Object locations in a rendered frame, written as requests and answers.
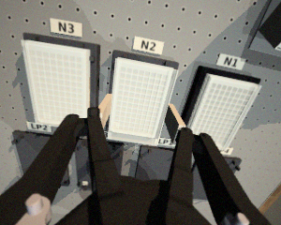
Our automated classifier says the grey perforated base plate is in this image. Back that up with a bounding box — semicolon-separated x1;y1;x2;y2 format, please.
0;0;281;209

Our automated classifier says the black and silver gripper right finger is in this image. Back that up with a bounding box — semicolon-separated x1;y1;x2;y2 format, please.
161;104;272;225

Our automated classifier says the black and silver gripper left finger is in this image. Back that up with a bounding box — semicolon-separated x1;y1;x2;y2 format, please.
0;94;133;225

